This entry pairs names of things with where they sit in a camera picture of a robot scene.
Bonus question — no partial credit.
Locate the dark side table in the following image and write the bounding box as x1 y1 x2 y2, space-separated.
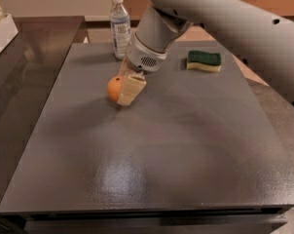
0 16 88 203

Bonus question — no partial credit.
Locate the white box at left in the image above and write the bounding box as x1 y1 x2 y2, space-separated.
0 14 18 54

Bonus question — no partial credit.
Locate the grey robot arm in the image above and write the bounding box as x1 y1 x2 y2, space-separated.
122 0 294 106

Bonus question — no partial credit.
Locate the green and yellow sponge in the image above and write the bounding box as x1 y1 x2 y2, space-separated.
186 50 222 72

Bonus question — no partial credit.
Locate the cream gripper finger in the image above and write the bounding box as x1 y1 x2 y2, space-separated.
117 72 147 106
118 59 128 80

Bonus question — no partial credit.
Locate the orange fruit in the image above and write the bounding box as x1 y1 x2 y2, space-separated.
107 76 123 102

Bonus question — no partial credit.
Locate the clear plastic water bottle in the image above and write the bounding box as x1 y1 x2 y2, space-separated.
110 0 130 59

